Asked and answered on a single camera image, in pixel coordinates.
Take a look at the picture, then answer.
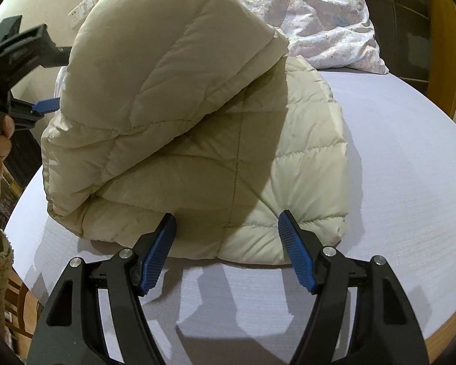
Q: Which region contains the dark glass door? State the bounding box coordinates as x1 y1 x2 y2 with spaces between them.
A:
359 0 436 84

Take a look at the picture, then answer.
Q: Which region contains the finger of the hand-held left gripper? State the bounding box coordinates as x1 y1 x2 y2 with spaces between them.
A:
30 97 61 115
46 40 74 66

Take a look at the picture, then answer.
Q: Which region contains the floral lavender quilt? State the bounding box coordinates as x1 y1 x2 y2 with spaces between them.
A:
198 0 389 76

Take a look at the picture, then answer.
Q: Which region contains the bed with lavender sheet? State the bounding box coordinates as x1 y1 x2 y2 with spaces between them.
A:
2 66 456 365

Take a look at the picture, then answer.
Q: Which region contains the wooden chair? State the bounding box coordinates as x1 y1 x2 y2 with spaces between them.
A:
4 266 39 350

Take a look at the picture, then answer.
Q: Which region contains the cream puffer jacket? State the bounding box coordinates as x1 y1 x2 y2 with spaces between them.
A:
41 0 350 266

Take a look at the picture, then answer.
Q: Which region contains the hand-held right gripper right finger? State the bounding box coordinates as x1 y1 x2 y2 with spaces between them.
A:
278 209 430 365

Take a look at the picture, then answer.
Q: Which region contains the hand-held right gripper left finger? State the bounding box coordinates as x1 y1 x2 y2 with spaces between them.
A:
26 213 177 365

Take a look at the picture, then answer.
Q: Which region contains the wooden door frame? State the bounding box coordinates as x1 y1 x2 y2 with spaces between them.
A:
338 0 456 120

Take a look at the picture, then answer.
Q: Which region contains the white wall socket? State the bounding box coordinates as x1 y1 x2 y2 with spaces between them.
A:
68 0 98 30

